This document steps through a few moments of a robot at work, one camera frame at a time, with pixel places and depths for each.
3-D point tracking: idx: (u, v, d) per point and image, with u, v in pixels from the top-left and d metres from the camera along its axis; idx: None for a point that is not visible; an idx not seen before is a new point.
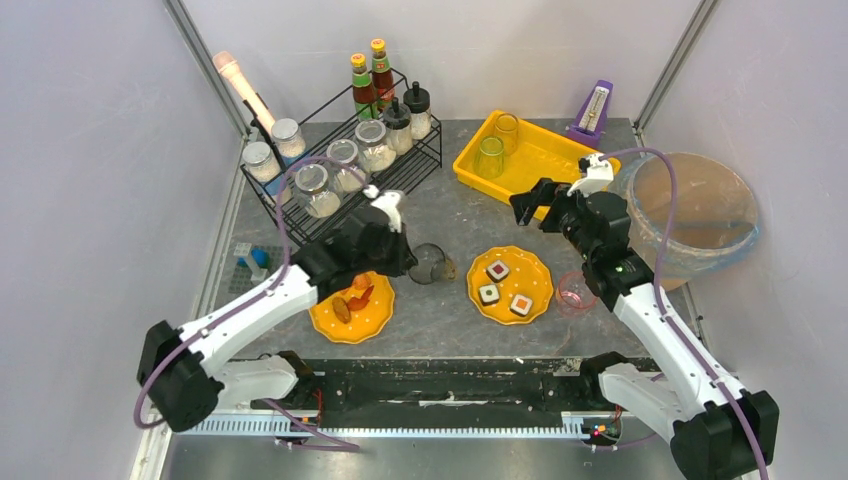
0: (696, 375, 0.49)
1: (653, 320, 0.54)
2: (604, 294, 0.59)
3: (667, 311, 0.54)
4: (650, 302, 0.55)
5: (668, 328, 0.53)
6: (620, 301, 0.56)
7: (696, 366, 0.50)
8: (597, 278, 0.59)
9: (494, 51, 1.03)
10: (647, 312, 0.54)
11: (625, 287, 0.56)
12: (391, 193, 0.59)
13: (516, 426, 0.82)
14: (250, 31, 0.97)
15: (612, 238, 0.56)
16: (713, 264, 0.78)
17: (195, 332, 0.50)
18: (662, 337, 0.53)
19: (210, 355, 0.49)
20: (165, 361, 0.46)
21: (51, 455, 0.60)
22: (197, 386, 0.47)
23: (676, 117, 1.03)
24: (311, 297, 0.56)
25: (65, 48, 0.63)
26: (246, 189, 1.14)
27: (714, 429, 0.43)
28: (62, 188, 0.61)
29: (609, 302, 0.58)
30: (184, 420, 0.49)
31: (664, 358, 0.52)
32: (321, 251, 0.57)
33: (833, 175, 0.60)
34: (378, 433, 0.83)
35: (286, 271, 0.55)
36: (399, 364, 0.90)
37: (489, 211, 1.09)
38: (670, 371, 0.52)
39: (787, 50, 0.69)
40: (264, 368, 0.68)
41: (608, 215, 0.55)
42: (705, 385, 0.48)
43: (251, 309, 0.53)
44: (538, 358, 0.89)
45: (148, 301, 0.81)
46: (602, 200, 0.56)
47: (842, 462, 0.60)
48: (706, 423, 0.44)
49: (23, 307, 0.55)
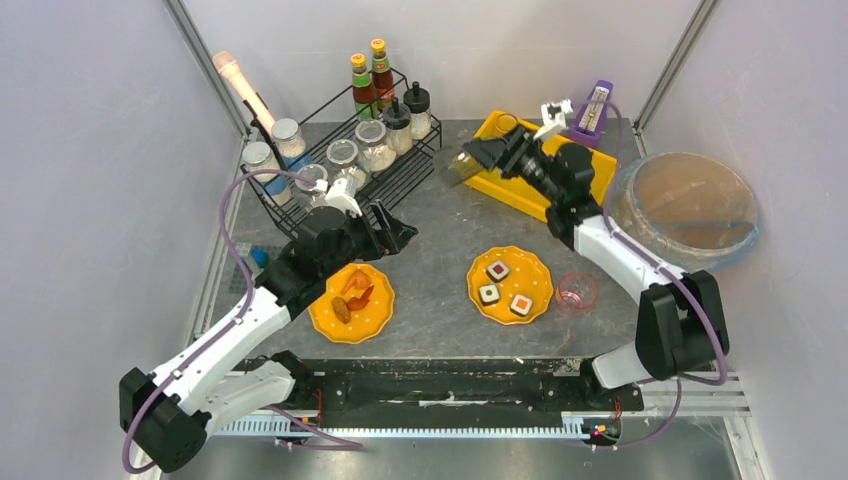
0: (642, 269, 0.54)
1: (603, 239, 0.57)
2: (563, 236, 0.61)
3: (615, 229, 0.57)
4: (599, 226, 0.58)
5: (620, 241, 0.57)
6: (576, 231, 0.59)
7: (640, 261, 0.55)
8: (558, 223, 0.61)
9: (494, 50, 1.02)
10: (597, 234, 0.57)
11: (577, 222, 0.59)
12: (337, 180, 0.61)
13: (516, 427, 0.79)
14: (250, 31, 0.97)
15: (577, 188, 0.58)
16: (713, 264, 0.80)
17: (168, 375, 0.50)
18: (616, 250, 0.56)
19: (187, 397, 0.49)
20: (141, 410, 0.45)
21: (51, 453, 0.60)
22: (181, 425, 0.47)
23: (676, 117, 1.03)
24: (283, 317, 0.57)
25: (64, 48, 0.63)
26: (246, 189, 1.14)
27: (659, 302, 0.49)
28: (62, 188, 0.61)
29: (570, 241, 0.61)
30: (177, 459, 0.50)
31: (617, 266, 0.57)
32: (286, 269, 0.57)
33: (832, 176, 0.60)
34: (378, 433, 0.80)
35: (252, 295, 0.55)
36: (399, 365, 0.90)
37: (489, 211, 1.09)
38: (623, 274, 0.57)
39: (787, 52, 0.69)
40: (256, 379, 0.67)
41: (577, 166, 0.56)
42: (650, 274, 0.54)
43: (223, 342, 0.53)
44: (538, 358, 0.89)
45: (147, 300, 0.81)
46: (573, 150, 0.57)
47: (835, 462, 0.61)
48: (652, 299, 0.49)
49: (24, 307, 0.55)
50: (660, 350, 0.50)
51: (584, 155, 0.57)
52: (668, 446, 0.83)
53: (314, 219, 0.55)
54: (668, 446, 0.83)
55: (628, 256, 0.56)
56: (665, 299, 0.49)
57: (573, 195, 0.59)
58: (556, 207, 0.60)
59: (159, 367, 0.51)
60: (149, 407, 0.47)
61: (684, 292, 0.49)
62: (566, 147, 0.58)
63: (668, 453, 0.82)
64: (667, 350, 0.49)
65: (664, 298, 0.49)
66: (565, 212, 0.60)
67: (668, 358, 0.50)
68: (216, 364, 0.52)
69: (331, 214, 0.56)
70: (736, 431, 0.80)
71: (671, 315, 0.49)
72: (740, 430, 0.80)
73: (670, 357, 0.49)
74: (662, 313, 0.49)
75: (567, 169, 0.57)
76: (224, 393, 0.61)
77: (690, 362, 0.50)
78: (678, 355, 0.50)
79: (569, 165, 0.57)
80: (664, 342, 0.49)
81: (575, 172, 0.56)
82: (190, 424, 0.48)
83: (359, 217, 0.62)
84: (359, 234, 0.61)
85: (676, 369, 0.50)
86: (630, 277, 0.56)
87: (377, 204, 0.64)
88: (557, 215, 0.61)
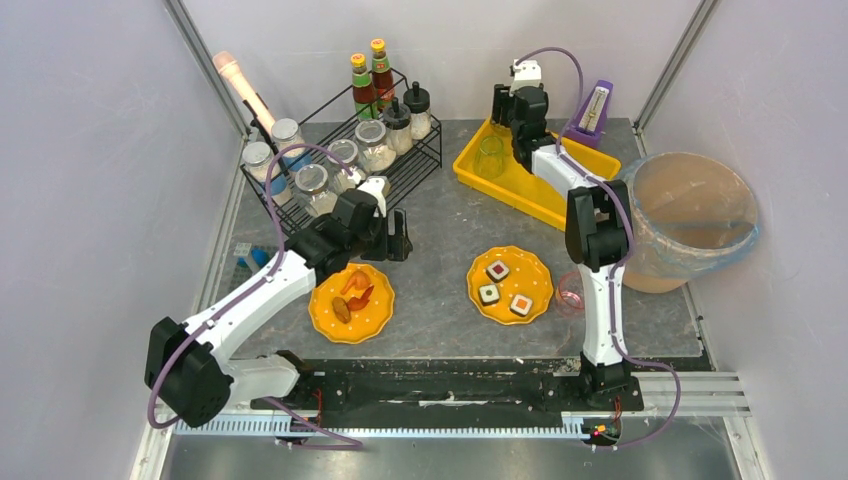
0: (575, 178, 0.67)
1: (552, 157, 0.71)
2: (524, 162, 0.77)
3: (561, 152, 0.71)
4: (551, 151, 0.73)
5: (560, 160, 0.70)
6: (533, 156, 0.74)
7: (574, 173, 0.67)
8: (520, 149, 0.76)
9: (494, 50, 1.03)
10: (548, 155, 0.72)
11: (536, 148, 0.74)
12: (374, 179, 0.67)
13: (516, 427, 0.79)
14: (250, 31, 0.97)
15: (532, 117, 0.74)
16: (713, 264, 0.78)
17: (201, 324, 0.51)
18: (557, 166, 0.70)
19: (219, 346, 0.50)
20: (176, 355, 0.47)
21: (50, 453, 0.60)
22: (210, 376, 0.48)
23: (676, 118, 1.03)
24: (310, 281, 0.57)
25: (63, 48, 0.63)
26: (246, 189, 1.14)
27: (580, 199, 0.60)
28: (60, 189, 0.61)
29: (528, 166, 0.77)
30: (201, 414, 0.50)
31: (557, 179, 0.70)
32: (313, 236, 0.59)
33: (833, 176, 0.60)
34: (378, 433, 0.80)
35: (283, 257, 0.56)
36: (399, 365, 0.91)
37: (489, 211, 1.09)
38: (561, 184, 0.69)
39: (786, 52, 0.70)
40: (265, 365, 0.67)
41: (531, 99, 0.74)
42: (578, 181, 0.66)
43: (254, 297, 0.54)
44: (538, 358, 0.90)
45: (147, 299, 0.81)
46: (527, 89, 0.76)
47: (833, 461, 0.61)
48: (576, 196, 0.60)
49: (22, 307, 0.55)
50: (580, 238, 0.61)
51: (533, 92, 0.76)
52: (668, 446, 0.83)
53: (353, 194, 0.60)
54: (667, 446, 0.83)
55: (566, 170, 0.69)
56: (585, 196, 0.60)
57: (530, 124, 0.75)
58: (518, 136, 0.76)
59: (190, 318, 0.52)
60: (180, 355, 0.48)
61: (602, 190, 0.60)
62: (522, 90, 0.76)
63: (668, 453, 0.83)
64: (588, 241, 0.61)
65: (585, 196, 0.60)
66: (526, 140, 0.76)
67: (591, 248, 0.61)
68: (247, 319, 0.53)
69: (369, 194, 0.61)
70: (736, 431, 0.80)
71: (591, 209, 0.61)
72: (740, 430, 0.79)
73: (592, 247, 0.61)
74: (583, 208, 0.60)
75: (522, 102, 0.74)
76: (240, 366, 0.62)
77: (610, 250, 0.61)
78: (596, 243, 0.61)
79: (524, 99, 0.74)
80: (583, 231, 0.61)
81: (528, 101, 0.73)
82: (218, 377, 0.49)
83: (384, 218, 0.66)
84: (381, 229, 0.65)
85: (594, 255, 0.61)
86: (566, 186, 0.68)
87: (402, 214, 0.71)
88: (519, 144, 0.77)
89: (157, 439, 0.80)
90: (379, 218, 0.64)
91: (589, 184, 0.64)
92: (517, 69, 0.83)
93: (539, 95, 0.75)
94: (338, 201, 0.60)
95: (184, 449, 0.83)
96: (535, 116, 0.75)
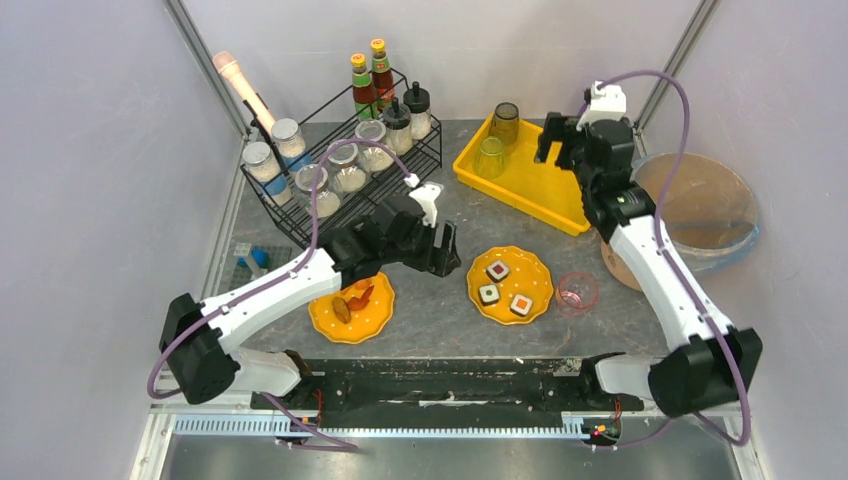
0: (685, 308, 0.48)
1: (649, 251, 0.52)
2: (601, 225, 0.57)
3: (665, 245, 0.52)
4: (649, 236, 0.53)
5: (664, 260, 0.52)
6: (617, 232, 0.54)
7: (686, 299, 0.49)
8: (597, 208, 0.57)
9: (495, 50, 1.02)
10: (644, 245, 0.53)
11: (624, 216, 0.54)
12: (429, 185, 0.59)
13: (516, 427, 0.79)
14: (250, 31, 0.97)
15: (612, 164, 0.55)
16: (713, 264, 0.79)
17: (216, 308, 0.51)
18: (659, 274, 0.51)
19: (228, 334, 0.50)
20: (184, 335, 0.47)
21: (50, 452, 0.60)
22: (215, 362, 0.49)
23: (676, 118, 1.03)
24: (334, 284, 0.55)
25: (63, 48, 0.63)
26: (246, 189, 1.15)
27: (694, 358, 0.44)
28: (61, 189, 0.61)
29: (606, 234, 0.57)
30: (202, 393, 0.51)
31: (655, 291, 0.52)
32: (349, 239, 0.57)
33: (833, 176, 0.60)
34: (377, 433, 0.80)
35: (311, 254, 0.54)
36: (399, 365, 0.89)
37: (489, 212, 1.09)
38: (660, 302, 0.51)
39: (786, 53, 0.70)
40: (272, 360, 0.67)
41: (611, 139, 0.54)
42: (693, 319, 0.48)
43: (272, 290, 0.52)
44: (538, 358, 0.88)
45: (148, 300, 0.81)
46: (606, 126, 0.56)
47: (831, 463, 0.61)
48: (688, 352, 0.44)
49: (23, 306, 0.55)
50: (677, 399, 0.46)
51: (613, 128, 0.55)
52: (667, 446, 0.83)
53: (396, 200, 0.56)
54: (667, 446, 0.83)
55: (673, 287, 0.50)
56: (701, 357, 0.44)
57: (610, 174, 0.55)
58: (594, 190, 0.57)
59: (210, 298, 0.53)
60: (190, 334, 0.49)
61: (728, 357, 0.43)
62: (600, 127, 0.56)
63: (668, 454, 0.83)
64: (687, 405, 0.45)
65: (704, 360, 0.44)
66: (605, 198, 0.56)
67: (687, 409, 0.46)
68: (262, 311, 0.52)
69: (413, 202, 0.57)
70: (736, 431, 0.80)
71: (704, 374, 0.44)
72: (740, 430, 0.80)
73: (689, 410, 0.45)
74: (695, 371, 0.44)
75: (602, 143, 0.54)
76: (248, 356, 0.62)
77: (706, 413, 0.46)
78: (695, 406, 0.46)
79: (604, 140, 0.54)
80: (683, 395, 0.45)
81: (609, 143, 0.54)
82: (222, 363, 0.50)
83: (432, 228, 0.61)
84: (424, 239, 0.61)
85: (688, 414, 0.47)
86: (667, 311, 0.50)
87: (452, 228, 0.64)
88: (594, 201, 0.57)
89: (158, 439, 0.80)
90: (422, 226, 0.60)
91: (705, 327, 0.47)
92: (594, 95, 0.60)
93: (623, 134, 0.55)
94: (378, 205, 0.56)
95: (184, 449, 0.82)
96: (617, 163, 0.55)
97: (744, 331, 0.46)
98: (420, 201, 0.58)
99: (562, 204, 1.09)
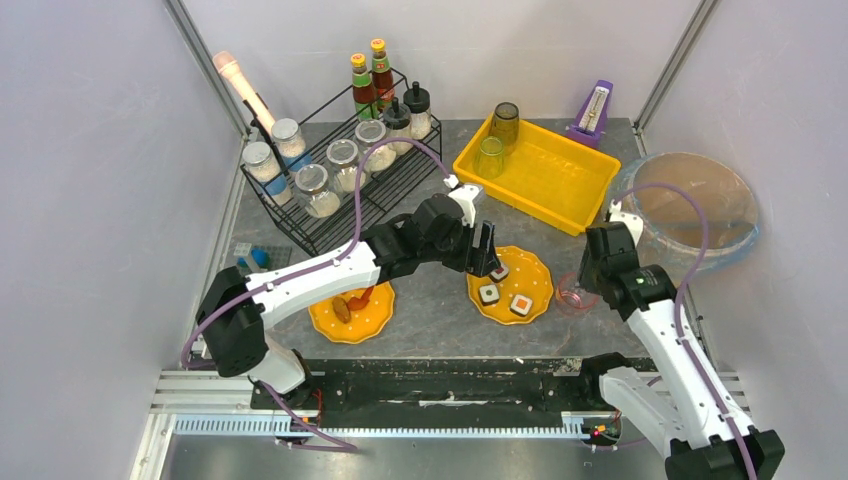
0: (705, 406, 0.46)
1: (668, 341, 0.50)
2: (619, 303, 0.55)
3: (685, 334, 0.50)
4: (667, 321, 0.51)
5: (684, 350, 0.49)
6: (636, 314, 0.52)
7: (706, 395, 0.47)
8: (614, 287, 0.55)
9: (494, 51, 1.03)
10: (663, 332, 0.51)
11: (642, 297, 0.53)
12: (469, 186, 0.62)
13: (516, 427, 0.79)
14: (250, 31, 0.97)
15: (614, 247, 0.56)
16: (713, 264, 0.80)
17: (261, 284, 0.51)
18: (678, 366, 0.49)
19: (270, 310, 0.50)
20: (230, 305, 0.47)
21: (50, 453, 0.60)
22: (251, 338, 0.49)
23: (676, 118, 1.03)
24: (372, 278, 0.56)
25: (64, 49, 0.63)
26: (246, 189, 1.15)
27: (714, 463, 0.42)
28: (62, 189, 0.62)
29: (624, 312, 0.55)
30: (231, 368, 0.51)
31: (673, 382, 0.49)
32: (389, 236, 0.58)
33: (833, 175, 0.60)
34: (378, 433, 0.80)
35: (354, 245, 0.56)
36: (399, 364, 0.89)
37: (489, 211, 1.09)
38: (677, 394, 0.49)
39: (786, 53, 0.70)
40: (285, 353, 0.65)
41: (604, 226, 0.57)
42: (713, 418, 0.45)
43: (316, 275, 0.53)
44: (538, 358, 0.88)
45: (148, 299, 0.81)
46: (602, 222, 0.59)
47: (830, 463, 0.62)
48: (707, 456, 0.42)
49: (23, 305, 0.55)
50: None
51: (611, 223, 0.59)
52: None
53: (440, 202, 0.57)
54: None
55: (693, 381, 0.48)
56: (720, 460, 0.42)
57: (617, 259, 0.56)
58: (605, 274, 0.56)
59: (253, 274, 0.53)
60: (233, 306, 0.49)
61: (748, 463, 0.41)
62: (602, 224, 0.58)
63: None
64: None
65: (724, 465, 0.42)
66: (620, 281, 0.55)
67: None
68: (303, 295, 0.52)
69: (454, 206, 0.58)
70: None
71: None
72: None
73: None
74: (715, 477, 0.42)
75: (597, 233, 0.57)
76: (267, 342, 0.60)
77: None
78: None
79: (600, 229, 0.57)
80: None
81: (602, 228, 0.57)
82: (257, 340, 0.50)
83: (470, 230, 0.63)
84: (464, 240, 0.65)
85: None
86: (685, 406, 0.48)
87: (490, 229, 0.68)
88: (611, 283, 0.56)
89: (158, 439, 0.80)
90: (462, 227, 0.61)
91: (726, 428, 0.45)
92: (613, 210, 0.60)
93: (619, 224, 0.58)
94: (419, 206, 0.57)
95: (184, 449, 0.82)
96: (618, 244, 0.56)
97: (769, 433, 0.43)
98: (459, 201, 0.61)
99: (562, 204, 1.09)
